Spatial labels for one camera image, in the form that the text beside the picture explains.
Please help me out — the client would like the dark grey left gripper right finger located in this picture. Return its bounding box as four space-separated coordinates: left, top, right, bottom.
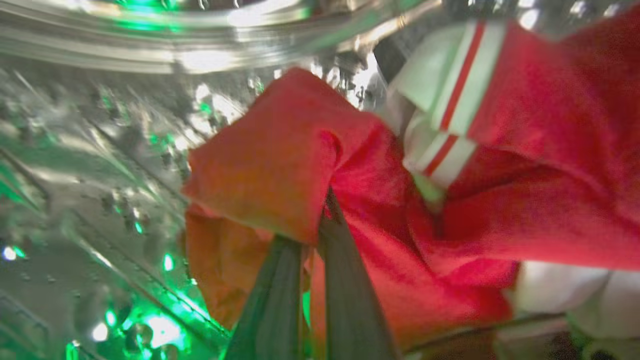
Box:
318 189 401 360

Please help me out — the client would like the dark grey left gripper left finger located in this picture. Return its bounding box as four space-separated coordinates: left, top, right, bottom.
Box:
224 235 304 360

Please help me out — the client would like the red garment with striped trim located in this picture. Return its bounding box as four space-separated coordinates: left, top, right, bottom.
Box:
181 6 640 360

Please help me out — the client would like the stainless steel washing machine drum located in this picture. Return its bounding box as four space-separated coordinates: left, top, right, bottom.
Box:
0 0 640 360

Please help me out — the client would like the white cloth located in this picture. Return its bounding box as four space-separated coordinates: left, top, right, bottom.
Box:
510 261 640 360

